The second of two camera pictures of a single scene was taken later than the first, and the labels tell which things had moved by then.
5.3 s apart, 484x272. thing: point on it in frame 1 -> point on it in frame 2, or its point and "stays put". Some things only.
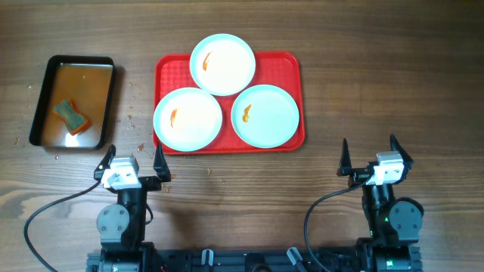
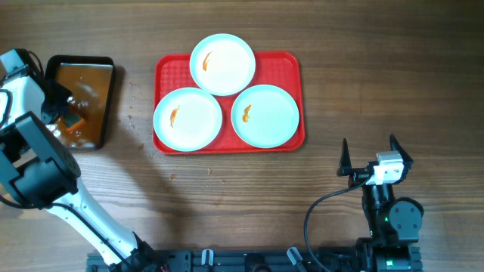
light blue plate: (187, 120) stays put
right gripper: (358, 174) stays put
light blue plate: (222, 64) stays put
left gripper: (151, 183) -> (61, 94)
